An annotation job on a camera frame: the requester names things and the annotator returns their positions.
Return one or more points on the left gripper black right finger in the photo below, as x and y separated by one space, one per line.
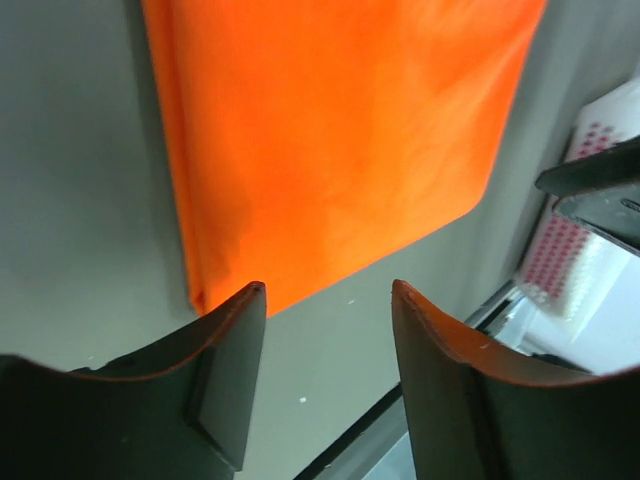
477 409

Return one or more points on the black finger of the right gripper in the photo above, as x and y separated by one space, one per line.
600 193

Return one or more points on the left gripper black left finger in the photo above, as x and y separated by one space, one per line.
179 408

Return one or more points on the orange t-shirt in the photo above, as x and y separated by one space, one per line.
309 139

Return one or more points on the white plastic basket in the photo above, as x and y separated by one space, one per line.
568 270

